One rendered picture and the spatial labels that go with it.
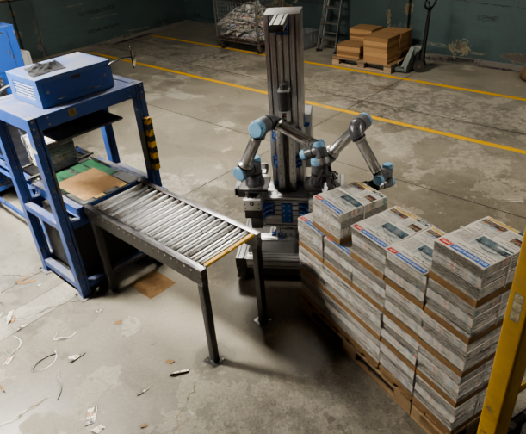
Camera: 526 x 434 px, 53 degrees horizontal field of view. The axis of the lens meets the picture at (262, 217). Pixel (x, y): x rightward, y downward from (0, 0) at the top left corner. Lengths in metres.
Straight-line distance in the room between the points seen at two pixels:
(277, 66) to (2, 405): 2.94
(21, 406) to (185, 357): 1.09
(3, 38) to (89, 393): 3.86
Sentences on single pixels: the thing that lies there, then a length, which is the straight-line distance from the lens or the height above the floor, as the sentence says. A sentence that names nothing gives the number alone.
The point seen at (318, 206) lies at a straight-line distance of 3.34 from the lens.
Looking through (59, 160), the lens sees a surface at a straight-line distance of 4.88.
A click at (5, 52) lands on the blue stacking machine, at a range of 6.27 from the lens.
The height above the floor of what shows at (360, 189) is 1.06.
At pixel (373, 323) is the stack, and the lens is 3.31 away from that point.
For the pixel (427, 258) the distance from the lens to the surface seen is 2.85.
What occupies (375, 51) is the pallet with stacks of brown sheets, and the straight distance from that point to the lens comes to 9.42.
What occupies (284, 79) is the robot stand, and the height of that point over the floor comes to 1.58.
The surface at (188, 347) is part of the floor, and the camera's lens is 3.90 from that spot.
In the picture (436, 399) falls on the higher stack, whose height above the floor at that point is 0.32.
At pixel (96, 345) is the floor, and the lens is 4.12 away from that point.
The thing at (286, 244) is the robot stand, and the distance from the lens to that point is 4.41.
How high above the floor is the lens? 2.73
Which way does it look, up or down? 32 degrees down
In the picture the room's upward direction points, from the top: 4 degrees counter-clockwise
